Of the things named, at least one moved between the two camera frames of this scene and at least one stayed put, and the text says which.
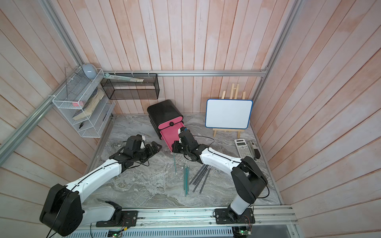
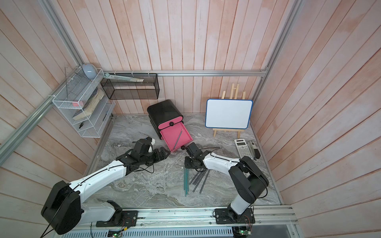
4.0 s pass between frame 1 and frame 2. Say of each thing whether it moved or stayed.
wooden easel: stayed
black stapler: stayed
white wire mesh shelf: stayed
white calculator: stayed
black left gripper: moved
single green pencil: moved
